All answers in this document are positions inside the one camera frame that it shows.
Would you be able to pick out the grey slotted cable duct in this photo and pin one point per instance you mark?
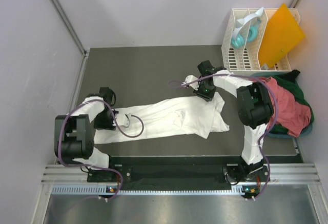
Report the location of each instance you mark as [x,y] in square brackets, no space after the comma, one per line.
[110,190]

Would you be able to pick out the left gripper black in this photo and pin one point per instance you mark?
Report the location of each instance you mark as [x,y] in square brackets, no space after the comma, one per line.
[99,124]

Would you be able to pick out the teal white headphones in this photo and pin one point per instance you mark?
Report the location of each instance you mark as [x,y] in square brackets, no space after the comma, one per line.
[246,29]

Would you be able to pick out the aluminium corner post left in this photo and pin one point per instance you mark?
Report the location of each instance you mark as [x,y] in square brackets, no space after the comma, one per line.
[64,18]

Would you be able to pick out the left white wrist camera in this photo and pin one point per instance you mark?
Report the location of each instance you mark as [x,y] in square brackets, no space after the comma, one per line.
[123,120]

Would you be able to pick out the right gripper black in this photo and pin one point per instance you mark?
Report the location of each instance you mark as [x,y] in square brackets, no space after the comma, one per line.
[207,97]

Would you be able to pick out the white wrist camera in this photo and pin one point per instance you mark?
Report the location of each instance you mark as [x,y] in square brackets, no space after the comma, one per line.
[123,120]
[191,81]

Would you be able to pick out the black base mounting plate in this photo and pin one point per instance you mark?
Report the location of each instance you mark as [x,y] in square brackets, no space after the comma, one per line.
[212,168]

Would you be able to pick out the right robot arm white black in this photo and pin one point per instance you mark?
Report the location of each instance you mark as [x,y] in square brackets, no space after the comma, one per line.
[254,108]

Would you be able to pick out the white plastic file organizer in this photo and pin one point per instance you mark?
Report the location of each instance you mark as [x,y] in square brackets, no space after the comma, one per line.
[246,57]

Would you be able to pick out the pink t shirt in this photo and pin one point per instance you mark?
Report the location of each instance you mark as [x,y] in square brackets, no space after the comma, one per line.
[294,112]

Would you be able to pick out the aluminium frame rail front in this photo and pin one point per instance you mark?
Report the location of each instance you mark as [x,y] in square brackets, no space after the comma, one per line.
[286,174]

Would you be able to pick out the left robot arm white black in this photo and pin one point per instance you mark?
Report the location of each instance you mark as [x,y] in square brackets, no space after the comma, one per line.
[74,143]

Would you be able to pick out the white printed t shirt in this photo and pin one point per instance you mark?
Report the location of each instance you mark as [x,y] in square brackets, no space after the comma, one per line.
[170,117]

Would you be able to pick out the orange plastic folder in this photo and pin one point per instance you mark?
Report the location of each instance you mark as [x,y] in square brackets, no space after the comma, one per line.
[282,34]

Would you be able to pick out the green t shirt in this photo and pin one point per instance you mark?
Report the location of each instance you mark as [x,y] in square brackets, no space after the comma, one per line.
[294,85]

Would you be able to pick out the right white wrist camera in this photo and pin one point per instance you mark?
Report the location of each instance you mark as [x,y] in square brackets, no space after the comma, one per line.
[191,81]

